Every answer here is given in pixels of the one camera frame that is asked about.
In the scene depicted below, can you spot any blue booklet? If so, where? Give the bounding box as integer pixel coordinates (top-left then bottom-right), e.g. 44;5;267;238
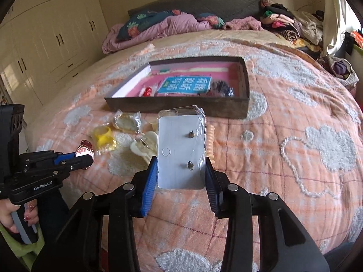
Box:
157;76;213;96

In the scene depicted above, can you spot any orange floral quilt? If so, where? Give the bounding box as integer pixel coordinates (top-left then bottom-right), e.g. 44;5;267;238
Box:
25;38;363;272

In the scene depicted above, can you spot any pink knit garment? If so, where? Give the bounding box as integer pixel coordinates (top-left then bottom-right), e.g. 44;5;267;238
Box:
223;16;263;32

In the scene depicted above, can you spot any brown cardboard box pink lining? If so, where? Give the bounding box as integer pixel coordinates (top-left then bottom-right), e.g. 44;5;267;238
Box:
104;56;250;119

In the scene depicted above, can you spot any peach beaded spiral bracelet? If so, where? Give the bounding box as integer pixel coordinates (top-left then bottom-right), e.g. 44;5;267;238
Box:
206;123;216;165

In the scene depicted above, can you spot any person's left hand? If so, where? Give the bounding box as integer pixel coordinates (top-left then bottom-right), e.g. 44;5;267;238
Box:
0;199;39;233

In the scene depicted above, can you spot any yellow ring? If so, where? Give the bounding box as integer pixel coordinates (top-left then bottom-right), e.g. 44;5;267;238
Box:
93;126;117;151

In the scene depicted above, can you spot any beige bed sheet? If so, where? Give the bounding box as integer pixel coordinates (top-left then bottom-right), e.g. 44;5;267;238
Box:
136;28;287;47

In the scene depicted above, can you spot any person's left forearm green sleeve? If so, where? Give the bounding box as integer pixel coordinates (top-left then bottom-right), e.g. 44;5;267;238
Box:
0;223;46;262

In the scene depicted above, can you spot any bag of clothes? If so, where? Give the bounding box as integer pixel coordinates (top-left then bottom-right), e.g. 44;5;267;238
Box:
317;55;360;87

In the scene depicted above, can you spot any earring card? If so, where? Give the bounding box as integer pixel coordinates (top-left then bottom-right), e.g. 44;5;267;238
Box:
157;106;207;192

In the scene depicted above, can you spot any purple duvet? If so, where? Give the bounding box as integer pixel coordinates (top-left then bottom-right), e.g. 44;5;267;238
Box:
102;14;214;54

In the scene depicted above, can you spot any cream curtain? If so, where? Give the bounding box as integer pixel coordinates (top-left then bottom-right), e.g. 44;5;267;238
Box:
321;0;351;58

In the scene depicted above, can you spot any rose gold wrist watch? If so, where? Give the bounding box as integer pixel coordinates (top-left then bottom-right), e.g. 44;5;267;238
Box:
75;140;95;171

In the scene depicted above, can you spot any cream hair clip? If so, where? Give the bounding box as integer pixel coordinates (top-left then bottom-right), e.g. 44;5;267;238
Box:
130;132;159;163

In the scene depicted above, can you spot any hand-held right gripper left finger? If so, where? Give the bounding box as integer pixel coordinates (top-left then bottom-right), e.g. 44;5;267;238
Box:
31;156;159;272

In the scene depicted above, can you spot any cream wardrobe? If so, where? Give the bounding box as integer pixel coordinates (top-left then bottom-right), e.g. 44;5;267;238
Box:
0;0;110;112

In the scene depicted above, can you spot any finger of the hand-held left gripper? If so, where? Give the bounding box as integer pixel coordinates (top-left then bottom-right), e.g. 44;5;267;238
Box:
54;152;77;165
60;156;94;176

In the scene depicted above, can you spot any dark teal floral pillow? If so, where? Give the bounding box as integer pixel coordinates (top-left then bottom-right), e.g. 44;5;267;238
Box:
118;9;182;41
196;13;226;29

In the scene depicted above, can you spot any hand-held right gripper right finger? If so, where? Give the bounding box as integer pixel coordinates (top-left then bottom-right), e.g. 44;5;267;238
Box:
205;156;331;272

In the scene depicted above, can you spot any gold bracelet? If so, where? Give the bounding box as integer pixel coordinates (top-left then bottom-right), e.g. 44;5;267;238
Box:
113;112;142;134

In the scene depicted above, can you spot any dark hair tie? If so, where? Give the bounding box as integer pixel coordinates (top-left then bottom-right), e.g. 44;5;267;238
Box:
208;80;234;97

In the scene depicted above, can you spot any pile of clothes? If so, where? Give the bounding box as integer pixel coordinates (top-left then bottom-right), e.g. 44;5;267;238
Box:
259;0;326;54

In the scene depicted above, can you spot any grey padded headboard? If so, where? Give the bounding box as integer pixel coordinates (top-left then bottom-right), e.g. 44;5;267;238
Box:
128;0;264;21

